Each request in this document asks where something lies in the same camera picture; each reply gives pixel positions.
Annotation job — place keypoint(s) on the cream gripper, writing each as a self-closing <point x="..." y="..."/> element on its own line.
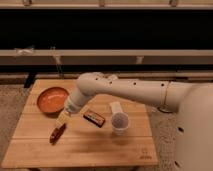
<point x="62" y="119"/>

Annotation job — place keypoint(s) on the brown rectangular eraser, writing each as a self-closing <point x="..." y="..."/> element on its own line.
<point x="94" y="117"/>

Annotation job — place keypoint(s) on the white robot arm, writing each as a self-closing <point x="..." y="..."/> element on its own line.
<point x="192" y="102"/>

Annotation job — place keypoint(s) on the white sponge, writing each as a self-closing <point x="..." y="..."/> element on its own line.
<point x="116" y="107"/>

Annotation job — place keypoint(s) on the brown red marker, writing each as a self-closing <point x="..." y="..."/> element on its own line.
<point x="56" y="134"/>

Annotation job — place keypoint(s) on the orange bowl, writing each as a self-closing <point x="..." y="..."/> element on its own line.
<point x="52" y="99"/>

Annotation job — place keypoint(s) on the wooden table board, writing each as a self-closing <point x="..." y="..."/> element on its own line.
<point x="83" y="144"/>

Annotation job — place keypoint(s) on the clear plastic cup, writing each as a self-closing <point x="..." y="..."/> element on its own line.
<point x="120" y="123"/>

